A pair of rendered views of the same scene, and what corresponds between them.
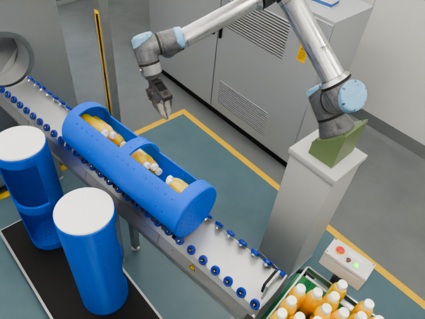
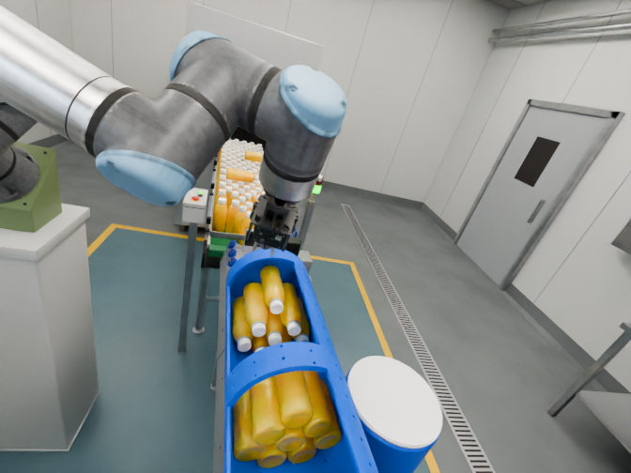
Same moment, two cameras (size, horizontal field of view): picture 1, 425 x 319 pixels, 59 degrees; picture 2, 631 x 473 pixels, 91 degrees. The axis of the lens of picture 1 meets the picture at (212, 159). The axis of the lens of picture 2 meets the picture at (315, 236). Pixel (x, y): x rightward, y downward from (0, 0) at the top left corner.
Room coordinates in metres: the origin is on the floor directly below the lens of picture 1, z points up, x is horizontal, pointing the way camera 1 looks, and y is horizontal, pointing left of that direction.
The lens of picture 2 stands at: (1.75, 0.62, 1.76)
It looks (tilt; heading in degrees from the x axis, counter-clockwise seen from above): 26 degrees down; 212
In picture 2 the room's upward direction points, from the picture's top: 17 degrees clockwise
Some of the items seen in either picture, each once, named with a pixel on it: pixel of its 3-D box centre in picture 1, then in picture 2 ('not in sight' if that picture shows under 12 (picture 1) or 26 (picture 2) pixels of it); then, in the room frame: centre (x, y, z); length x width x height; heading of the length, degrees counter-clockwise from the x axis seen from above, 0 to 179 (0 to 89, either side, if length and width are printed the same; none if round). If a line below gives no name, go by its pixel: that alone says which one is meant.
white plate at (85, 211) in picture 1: (84, 210); (393, 396); (1.03, 0.58, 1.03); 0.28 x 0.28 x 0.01
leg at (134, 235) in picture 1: (133, 223); not in sight; (1.47, 0.49, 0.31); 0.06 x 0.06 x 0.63; 54
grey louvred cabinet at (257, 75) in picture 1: (234, 45); not in sight; (3.38, -0.08, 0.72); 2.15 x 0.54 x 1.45; 47
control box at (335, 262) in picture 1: (346, 263); (195, 204); (0.91, -0.65, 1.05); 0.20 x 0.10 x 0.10; 54
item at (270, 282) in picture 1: (269, 283); (253, 242); (0.79, -0.31, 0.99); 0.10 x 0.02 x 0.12; 144
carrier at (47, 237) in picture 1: (38, 193); not in sight; (1.42, 1.07, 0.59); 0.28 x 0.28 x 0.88
